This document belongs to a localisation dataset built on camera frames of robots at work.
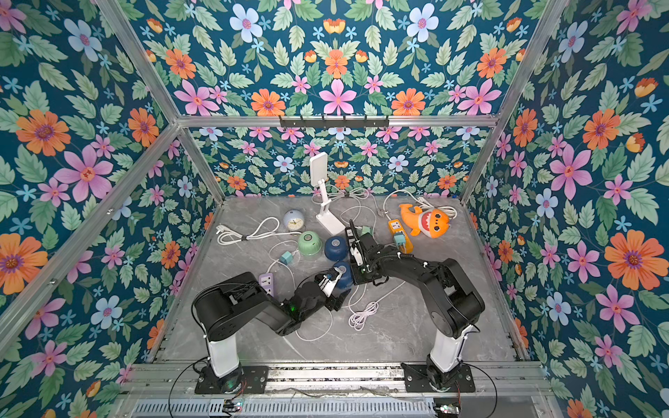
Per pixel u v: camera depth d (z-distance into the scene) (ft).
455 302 1.59
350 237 3.37
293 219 3.38
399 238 3.31
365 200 3.90
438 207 3.74
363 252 2.46
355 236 3.38
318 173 2.95
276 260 3.20
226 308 1.62
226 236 3.51
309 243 3.03
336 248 2.98
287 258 3.15
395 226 3.53
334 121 3.04
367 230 3.43
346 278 2.72
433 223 3.32
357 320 2.73
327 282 2.56
